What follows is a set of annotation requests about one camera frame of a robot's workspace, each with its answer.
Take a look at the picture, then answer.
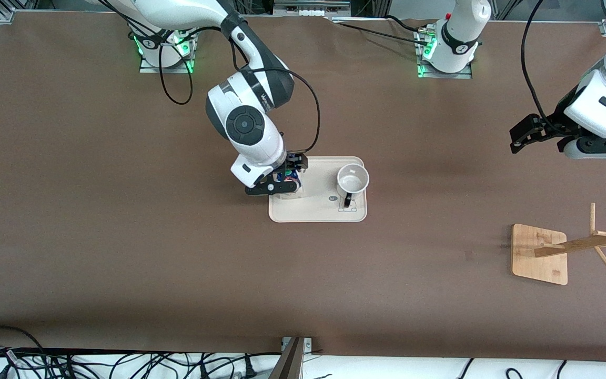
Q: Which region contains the aluminium camera post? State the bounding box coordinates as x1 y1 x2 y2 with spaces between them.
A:
269 337 312 379

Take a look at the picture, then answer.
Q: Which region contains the long black table cable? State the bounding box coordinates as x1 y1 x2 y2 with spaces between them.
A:
332 21 435 48

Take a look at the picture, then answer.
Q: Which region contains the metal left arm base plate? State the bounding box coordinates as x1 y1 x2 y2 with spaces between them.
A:
416 29 473 79

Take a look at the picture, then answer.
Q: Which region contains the wooden cup hanging rack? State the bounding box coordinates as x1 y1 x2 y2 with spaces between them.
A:
511 203 606 286

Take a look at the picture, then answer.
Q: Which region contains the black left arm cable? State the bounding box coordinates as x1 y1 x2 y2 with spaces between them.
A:
521 0 561 132

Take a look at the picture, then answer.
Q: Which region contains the short black table cable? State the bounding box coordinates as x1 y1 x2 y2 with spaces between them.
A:
385 15 429 33

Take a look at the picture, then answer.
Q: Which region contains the grey power strip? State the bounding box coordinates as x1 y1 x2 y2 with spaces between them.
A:
273 0 352 17

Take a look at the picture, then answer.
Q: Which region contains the blue white milk carton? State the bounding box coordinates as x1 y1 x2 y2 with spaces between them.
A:
274 167 304 201

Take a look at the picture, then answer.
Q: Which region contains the white bench sheet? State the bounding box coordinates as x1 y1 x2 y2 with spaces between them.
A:
0 352 606 379

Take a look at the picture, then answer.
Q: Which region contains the beige rabbit print tray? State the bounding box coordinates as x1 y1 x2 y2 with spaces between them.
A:
269 156 368 223

